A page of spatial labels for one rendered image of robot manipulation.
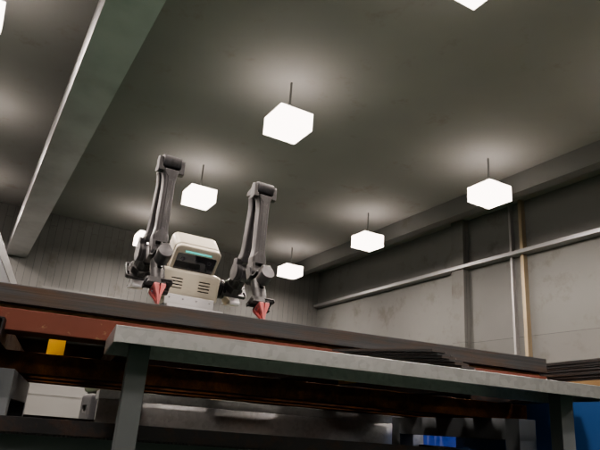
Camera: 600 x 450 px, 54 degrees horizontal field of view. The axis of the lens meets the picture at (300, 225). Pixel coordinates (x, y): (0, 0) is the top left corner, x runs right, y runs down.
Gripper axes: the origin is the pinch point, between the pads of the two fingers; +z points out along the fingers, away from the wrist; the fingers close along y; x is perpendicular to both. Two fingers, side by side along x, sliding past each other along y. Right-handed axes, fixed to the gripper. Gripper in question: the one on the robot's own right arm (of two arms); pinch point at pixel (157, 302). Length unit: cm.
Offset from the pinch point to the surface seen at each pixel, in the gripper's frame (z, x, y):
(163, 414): 32.4, 20.6, 9.5
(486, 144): -450, 112, 503
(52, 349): 25.1, -0.6, -33.5
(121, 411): 76, -63, -29
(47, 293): 44, -53, -44
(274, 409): 31, 13, 50
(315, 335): 50, -62, 21
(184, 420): 34.3, 20.3, 17.0
